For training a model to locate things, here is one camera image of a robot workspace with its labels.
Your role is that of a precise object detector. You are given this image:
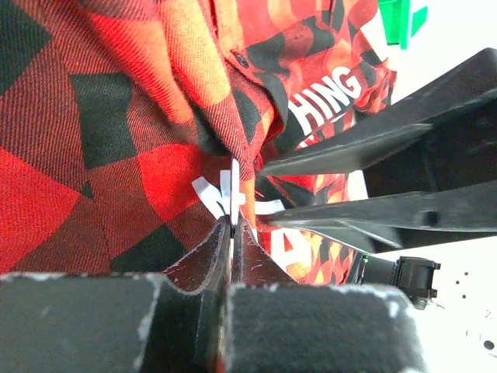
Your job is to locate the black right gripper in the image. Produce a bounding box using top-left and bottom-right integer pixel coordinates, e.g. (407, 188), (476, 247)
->
(259, 48), (496, 253)

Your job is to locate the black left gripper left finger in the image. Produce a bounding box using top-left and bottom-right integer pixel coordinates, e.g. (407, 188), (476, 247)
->
(1, 218), (231, 372)

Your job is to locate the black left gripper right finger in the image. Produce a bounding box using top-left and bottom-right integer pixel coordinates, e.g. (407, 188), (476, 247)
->
(224, 220), (429, 372)

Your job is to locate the red black plaid shirt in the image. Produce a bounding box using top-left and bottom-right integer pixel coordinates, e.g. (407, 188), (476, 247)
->
(1, 1), (395, 284)

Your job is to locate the round pink brooch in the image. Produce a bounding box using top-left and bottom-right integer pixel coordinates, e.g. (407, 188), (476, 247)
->
(230, 157), (240, 231)

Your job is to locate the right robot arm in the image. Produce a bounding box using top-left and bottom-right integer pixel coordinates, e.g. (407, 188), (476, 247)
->
(224, 48), (496, 372)

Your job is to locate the green plastic tray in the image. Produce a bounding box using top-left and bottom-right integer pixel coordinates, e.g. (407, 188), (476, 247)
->
(378, 0), (429, 50)

